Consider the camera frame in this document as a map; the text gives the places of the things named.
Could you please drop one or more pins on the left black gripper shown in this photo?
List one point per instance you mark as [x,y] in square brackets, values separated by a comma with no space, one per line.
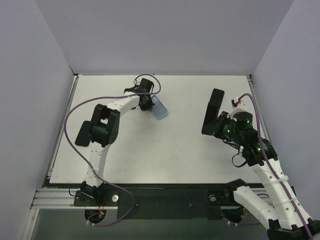
[145,100]

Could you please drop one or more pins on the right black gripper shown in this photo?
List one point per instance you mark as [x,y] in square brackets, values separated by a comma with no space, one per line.
[217,124]

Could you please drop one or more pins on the light blue cased phone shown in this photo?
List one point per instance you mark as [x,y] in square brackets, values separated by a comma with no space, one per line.
[159,111]

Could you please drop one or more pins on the black phone from blue case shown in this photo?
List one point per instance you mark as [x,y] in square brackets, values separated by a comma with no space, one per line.
[211,115]

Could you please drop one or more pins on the blue phone black screen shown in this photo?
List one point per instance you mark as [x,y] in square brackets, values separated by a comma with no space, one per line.
[217,94]

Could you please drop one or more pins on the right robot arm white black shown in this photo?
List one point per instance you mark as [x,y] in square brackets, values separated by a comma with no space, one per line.
[285,218]

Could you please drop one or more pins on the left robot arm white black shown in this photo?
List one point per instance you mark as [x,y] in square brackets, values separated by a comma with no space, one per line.
[103,129]

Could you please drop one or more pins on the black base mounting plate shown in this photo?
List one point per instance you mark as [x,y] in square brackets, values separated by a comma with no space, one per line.
[212,201]

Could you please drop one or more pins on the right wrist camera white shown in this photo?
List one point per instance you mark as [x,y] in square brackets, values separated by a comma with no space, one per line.
[237,106]

